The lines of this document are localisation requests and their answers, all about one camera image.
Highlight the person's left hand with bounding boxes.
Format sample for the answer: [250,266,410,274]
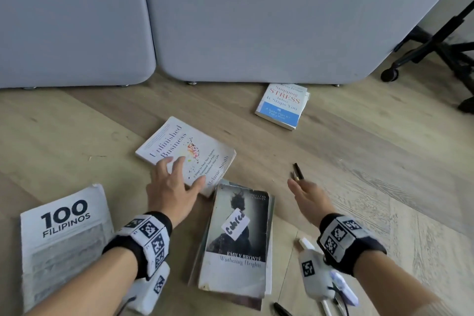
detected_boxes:
[146,156,206,228]

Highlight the person's right hand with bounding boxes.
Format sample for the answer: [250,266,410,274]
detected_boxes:
[287,178,336,230]

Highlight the thick white marker pen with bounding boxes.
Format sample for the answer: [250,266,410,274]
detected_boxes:
[298,237,360,307]

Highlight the white book red speckles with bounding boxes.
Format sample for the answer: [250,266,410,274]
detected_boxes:
[135,116,237,198]

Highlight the colourful cover novel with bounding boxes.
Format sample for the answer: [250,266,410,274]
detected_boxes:
[188,178,276,312]

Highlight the black and white book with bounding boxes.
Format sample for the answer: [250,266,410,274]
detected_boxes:
[198,183,273,300]

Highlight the blue and white book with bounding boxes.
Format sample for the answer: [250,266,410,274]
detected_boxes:
[254,83,311,131]

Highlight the white book portrait grid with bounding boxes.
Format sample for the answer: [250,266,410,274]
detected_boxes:
[20,184,116,313]

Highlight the person's left forearm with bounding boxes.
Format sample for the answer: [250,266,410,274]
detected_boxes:
[26,247,138,316]

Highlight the person's right forearm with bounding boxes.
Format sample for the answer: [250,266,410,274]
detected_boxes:
[354,252,445,316]

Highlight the black wristband with marker tags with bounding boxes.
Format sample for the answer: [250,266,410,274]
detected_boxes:
[103,211,174,281]
[316,213,388,277]

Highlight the grey felt partition panel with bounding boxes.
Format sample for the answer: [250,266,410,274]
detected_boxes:
[0,0,156,89]
[140,0,474,85]

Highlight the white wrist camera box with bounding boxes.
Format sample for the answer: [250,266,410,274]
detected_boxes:
[122,262,171,316]
[298,249,336,302]

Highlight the black camera cable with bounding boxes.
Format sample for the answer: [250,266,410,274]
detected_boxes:
[327,286,351,316]
[117,297,136,316]

